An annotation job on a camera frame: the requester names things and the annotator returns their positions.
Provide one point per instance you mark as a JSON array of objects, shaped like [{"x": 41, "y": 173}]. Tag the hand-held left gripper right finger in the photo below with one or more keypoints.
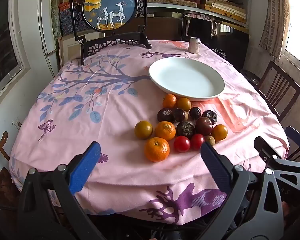
[{"x": 216, "y": 167}]

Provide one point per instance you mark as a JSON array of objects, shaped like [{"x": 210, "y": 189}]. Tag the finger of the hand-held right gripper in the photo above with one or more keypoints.
[
  {"x": 265, "y": 148},
  {"x": 298, "y": 137}
]

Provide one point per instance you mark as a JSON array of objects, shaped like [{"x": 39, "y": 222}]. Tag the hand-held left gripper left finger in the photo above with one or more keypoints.
[{"x": 85, "y": 167}]

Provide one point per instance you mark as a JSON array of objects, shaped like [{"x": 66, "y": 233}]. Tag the dark red tomato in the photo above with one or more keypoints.
[{"x": 204, "y": 126}]

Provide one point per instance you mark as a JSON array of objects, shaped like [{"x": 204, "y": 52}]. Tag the small dark purple fruit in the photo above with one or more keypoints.
[{"x": 195, "y": 112}]

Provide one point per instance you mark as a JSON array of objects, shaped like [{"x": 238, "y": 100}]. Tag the large mandarin orange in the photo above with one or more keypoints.
[{"x": 157, "y": 149}]

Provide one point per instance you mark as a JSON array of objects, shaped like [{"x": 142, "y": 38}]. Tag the greenish yellow citrus fruit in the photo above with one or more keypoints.
[{"x": 143, "y": 129}]

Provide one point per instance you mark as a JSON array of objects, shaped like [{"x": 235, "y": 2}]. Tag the white oval plate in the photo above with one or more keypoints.
[{"x": 187, "y": 78}]

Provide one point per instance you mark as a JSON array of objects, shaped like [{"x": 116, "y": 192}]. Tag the pink printed tablecloth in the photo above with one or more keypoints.
[{"x": 115, "y": 140}]

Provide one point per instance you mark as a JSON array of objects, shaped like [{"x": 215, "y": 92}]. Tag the brown slatted wooden chair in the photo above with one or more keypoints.
[{"x": 281, "y": 87}]

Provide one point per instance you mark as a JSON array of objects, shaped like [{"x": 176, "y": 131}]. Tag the curved brown wooden chair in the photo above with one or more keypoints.
[{"x": 0, "y": 150}]

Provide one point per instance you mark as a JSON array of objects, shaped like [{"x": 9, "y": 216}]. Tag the pale framed panel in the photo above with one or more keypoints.
[{"x": 70, "y": 51}]

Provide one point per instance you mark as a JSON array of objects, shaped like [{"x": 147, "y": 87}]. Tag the dark carved wooden chair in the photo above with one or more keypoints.
[{"x": 100, "y": 46}]

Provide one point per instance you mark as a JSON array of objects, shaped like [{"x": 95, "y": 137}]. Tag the beige checked curtain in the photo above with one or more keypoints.
[{"x": 275, "y": 17}]

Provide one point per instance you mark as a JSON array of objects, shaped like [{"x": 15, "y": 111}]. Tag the black glossy screen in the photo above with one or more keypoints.
[{"x": 215, "y": 35}]

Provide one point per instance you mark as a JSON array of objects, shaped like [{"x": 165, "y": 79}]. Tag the pale drink can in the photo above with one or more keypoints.
[{"x": 195, "y": 45}]

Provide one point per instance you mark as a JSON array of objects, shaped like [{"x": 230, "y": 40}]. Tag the white door panel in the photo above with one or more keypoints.
[{"x": 46, "y": 30}]

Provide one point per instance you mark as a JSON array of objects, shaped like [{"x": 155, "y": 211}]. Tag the white framed window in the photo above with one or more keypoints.
[{"x": 3, "y": 45}]

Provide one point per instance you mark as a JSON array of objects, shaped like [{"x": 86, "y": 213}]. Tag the stack of patterned fabric boxes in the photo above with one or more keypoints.
[{"x": 71, "y": 17}]

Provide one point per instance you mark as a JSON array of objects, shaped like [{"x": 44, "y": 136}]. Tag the round deer embroidery screen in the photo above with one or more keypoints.
[{"x": 110, "y": 6}]

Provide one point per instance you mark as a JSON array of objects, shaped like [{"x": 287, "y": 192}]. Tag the white wall socket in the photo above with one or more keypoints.
[{"x": 16, "y": 124}]

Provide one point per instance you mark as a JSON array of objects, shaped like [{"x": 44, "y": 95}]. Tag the white wall shelf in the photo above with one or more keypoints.
[{"x": 215, "y": 10}]

